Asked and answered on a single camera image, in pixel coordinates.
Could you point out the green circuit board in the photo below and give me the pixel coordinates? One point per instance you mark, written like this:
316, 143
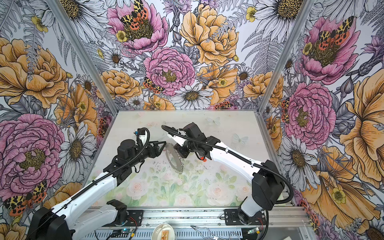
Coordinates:
123, 233

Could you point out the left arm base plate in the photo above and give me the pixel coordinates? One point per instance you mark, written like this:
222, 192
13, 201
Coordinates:
131, 218

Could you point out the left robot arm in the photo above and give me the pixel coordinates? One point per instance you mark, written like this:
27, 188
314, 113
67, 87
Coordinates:
47, 225

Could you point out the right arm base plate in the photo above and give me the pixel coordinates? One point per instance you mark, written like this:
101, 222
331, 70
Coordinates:
233, 217

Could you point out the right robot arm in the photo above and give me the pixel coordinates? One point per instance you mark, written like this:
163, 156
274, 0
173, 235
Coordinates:
268, 186

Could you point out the aluminium front rail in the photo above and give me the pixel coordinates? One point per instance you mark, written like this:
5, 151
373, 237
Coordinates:
285, 217

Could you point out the white round dish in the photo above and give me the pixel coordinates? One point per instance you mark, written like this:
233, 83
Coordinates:
163, 232

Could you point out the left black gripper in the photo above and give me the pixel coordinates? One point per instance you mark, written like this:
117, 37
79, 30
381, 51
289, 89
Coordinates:
157, 152

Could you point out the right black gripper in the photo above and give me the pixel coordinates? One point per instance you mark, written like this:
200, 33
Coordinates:
180, 149

